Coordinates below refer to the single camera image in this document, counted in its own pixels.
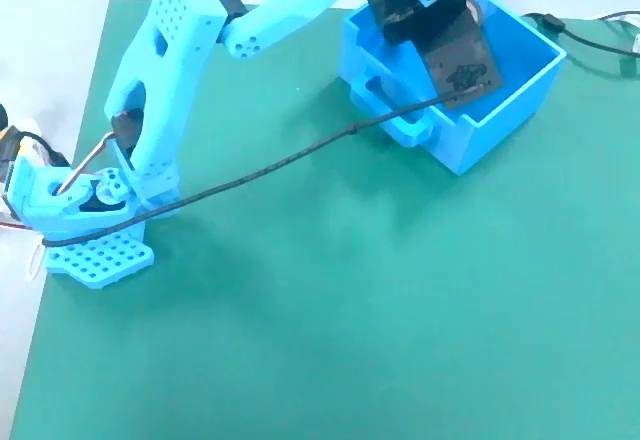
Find blue plastic box with handle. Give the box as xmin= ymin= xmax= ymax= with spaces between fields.
xmin=339 ymin=0 xmax=568 ymax=177

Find blue perforated robot base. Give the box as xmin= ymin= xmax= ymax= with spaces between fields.
xmin=7 ymin=154 xmax=157 ymax=291

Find black cable with inline switch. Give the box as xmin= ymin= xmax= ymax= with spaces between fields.
xmin=522 ymin=12 xmax=640 ymax=57

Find green cutting mat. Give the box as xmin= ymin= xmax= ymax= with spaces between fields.
xmin=0 ymin=0 xmax=640 ymax=440

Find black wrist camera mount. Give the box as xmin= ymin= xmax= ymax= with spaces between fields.
xmin=417 ymin=0 xmax=504 ymax=110

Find black power cable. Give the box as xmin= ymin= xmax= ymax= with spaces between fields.
xmin=9 ymin=131 xmax=72 ymax=167

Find white zip tie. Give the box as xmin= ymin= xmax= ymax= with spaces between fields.
xmin=23 ymin=242 xmax=45 ymax=282

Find grey and red motor wire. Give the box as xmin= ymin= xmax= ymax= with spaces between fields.
xmin=58 ymin=109 xmax=144 ymax=195

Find red and white wires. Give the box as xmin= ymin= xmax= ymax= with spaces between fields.
xmin=0 ymin=204 xmax=31 ymax=234

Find yellow black table clamp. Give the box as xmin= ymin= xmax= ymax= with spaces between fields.
xmin=0 ymin=103 xmax=32 ymax=196

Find white cable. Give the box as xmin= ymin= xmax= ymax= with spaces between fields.
xmin=597 ymin=9 xmax=640 ymax=55

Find black braided camera cable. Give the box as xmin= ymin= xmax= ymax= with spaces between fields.
xmin=42 ymin=84 xmax=485 ymax=249

